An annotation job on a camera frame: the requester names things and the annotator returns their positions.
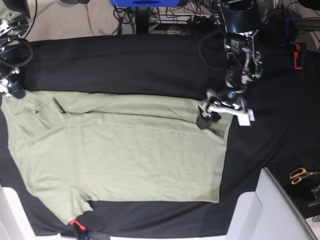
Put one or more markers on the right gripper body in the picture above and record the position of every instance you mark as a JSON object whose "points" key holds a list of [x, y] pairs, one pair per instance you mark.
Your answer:
{"points": [[4, 82]]}

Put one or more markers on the red black clamp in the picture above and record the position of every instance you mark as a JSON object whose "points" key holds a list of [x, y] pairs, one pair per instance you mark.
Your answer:
{"points": [[299, 54], [80, 232]]}

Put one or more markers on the black stand pole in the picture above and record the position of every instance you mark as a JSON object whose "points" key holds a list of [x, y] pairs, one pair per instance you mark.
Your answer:
{"points": [[142, 17]]}

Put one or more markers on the white frame piece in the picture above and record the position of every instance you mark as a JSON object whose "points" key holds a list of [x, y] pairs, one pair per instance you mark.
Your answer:
{"points": [[268, 213], [14, 224]]}

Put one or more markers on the blue box on stand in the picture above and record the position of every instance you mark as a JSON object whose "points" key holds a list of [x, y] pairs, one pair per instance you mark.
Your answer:
{"points": [[145, 3]]}

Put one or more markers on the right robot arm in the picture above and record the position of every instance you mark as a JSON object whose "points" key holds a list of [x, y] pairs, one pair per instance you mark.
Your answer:
{"points": [[15, 50]]}

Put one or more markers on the red black clamp bottom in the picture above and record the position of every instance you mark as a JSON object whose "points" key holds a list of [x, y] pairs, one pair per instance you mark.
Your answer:
{"points": [[80, 232]]}

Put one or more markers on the orange handled scissors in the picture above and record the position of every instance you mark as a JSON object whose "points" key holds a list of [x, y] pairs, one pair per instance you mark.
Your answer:
{"points": [[300, 174]]}

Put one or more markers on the light green T-shirt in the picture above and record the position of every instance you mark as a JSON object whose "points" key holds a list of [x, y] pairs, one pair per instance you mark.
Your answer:
{"points": [[72, 148]]}

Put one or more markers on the white frame piece right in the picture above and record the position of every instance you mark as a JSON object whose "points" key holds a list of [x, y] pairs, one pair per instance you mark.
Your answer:
{"points": [[268, 213]]}

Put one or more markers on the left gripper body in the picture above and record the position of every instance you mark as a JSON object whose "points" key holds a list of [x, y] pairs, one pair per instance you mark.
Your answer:
{"points": [[228, 97]]}

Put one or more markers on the black table cloth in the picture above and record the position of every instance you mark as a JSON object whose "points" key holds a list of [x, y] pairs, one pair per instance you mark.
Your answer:
{"points": [[284, 136]]}

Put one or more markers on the red black clamp right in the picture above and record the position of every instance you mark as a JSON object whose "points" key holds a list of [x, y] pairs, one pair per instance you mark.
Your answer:
{"points": [[299, 54]]}

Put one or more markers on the white frame piece left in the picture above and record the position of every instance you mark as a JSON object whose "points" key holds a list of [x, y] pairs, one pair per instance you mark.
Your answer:
{"points": [[14, 224]]}

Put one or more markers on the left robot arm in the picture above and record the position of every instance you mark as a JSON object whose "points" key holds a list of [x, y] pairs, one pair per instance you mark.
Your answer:
{"points": [[239, 22]]}

